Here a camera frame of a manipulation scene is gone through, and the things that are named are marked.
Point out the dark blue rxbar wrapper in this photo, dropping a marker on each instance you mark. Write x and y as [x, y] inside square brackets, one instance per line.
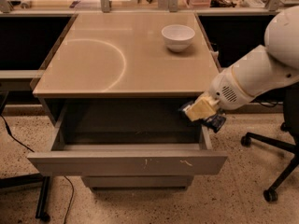
[214, 122]

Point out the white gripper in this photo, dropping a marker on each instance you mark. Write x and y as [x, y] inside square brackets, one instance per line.
[223, 89]

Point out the open grey top drawer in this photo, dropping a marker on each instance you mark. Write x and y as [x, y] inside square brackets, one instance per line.
[127, 137]

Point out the grey lower drawer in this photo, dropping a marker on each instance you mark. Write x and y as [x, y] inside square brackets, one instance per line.
[131, 182]

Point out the grey cabinet with beige top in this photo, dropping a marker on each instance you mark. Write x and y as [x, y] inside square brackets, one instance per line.
[123, 56]

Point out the black stand leg with caster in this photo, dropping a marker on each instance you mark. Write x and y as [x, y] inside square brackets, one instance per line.
[31, 181]

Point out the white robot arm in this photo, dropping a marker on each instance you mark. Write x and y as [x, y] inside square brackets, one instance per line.
[272, 65]

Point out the white ceramic bowl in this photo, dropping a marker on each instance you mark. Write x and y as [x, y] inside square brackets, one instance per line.
[178, 37]

